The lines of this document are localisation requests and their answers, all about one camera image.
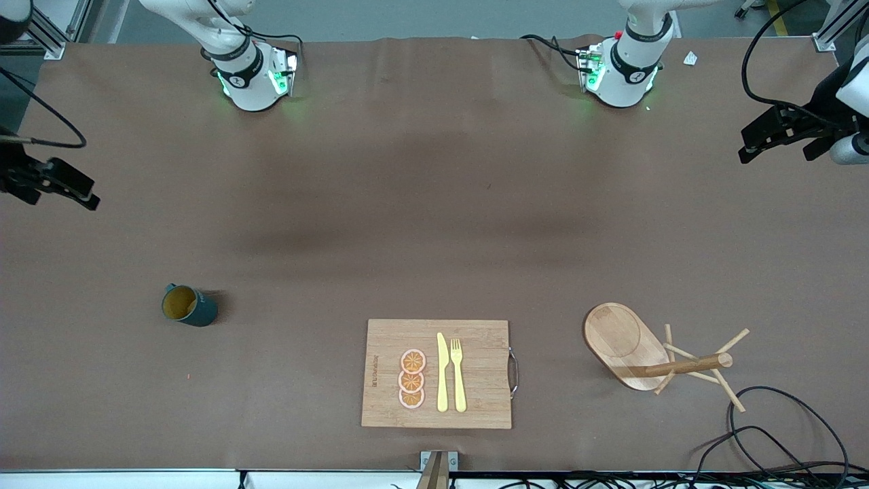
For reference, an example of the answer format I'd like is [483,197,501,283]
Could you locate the teal cup yellow inside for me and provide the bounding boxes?
[162,283,219,328]

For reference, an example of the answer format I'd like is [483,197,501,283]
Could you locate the wooden mug rack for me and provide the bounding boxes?
[583,302,751,413]

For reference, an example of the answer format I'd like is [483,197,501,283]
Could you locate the brown table mat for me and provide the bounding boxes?
[0,34,869,473]

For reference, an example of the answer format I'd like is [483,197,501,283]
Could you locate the yellow plastic fork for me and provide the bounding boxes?
[450,338,468,413]

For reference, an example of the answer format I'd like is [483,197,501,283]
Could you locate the yellow plastic knife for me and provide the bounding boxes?
[437,332,450,413]

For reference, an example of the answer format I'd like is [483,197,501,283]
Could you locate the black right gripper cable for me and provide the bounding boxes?
[0,67,88,149]

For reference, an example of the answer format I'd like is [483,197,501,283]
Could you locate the aluminium frame post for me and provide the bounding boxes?
[813,0,869,52]
[14,0,92,60]

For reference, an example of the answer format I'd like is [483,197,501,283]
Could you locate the black left arm base cable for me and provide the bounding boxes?
[520,34,586,72]

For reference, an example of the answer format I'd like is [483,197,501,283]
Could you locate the black arm base cable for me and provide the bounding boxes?
[520,34,586,72]
[207,0,304,65]

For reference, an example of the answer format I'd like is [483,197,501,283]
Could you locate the black right arm base cable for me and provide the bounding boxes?
[207,0,304,65]

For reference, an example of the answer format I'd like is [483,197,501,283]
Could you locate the black looped cable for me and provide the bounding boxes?
[689,425,812,476]
[728,386,851,476]

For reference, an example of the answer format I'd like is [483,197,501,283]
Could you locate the black cable along table edge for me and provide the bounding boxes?
[462,470,869,489]

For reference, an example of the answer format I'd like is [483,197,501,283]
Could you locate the bamboo cutting board metal handle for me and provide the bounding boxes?
[361,319,520,430]

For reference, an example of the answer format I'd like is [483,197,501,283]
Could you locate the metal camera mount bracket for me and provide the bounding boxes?
[415,450,459,489]

